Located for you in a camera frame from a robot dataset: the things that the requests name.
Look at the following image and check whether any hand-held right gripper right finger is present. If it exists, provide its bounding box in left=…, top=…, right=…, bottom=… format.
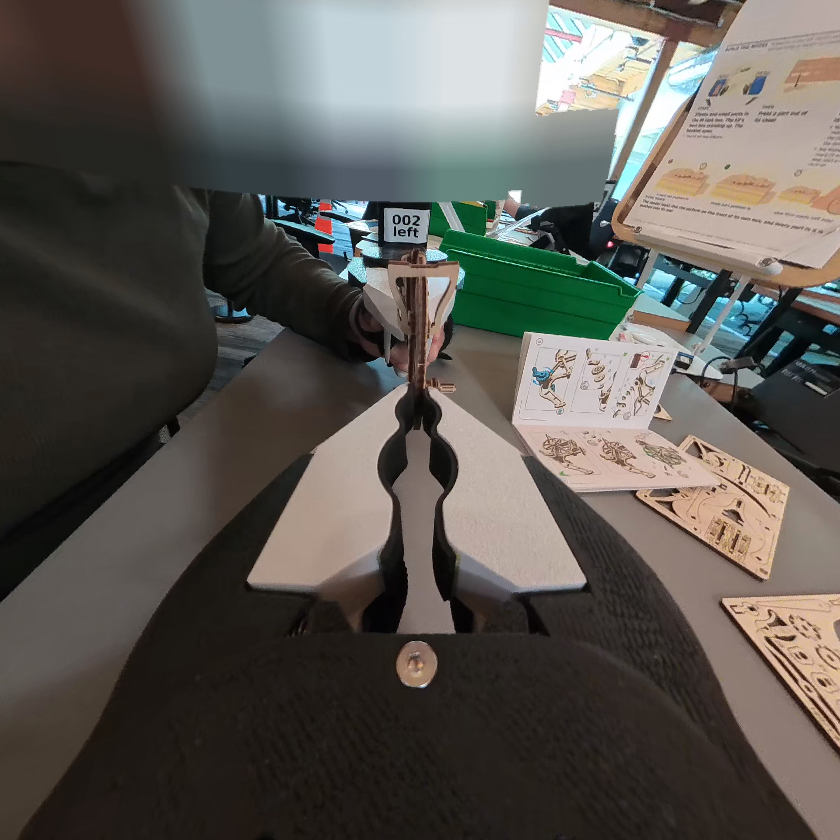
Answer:
left=420, top=386, right=587, bottom=631

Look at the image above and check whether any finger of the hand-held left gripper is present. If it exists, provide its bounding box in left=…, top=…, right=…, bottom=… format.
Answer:
left=424, top=271, right=466, bottom=356
left=363, top=269, right=412, bottom=343

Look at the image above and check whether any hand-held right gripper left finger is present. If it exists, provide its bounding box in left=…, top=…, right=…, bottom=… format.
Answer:
left=247, top=384, right=411, bottom=632

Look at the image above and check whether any wooden model frame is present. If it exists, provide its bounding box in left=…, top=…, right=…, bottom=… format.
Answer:
left=387, top=248, right=462, bottom=429

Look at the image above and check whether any person's left forearm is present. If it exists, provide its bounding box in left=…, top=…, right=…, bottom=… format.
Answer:
left=203, top=189, right=370, bottom=363

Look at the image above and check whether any model instruction booklet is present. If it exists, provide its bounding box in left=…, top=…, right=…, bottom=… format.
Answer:
left=512, top=331, right=721, bottom=493

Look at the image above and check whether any person's left hand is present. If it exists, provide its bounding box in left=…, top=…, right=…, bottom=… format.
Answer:
left=356, top=303, right=455, bottom=380

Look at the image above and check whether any green storage bin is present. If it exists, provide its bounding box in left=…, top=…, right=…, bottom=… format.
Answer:
left=446, top=200, right=497, bottom=237
left=438, top=228, right=643, bottom=340

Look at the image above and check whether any printed instruction sheet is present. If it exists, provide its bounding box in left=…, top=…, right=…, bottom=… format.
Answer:
left=620, top=26, right=840, bottom=270

